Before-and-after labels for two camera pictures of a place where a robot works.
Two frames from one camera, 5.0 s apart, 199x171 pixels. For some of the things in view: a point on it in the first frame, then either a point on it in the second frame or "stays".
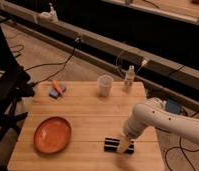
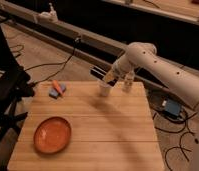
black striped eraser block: (111, 145) → (101, 73)
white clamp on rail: (49, 16) stays
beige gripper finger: (124, 142) → (110, 75)
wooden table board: (93, 111) stays
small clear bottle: (127, 86) stays
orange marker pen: (58, 88) stays
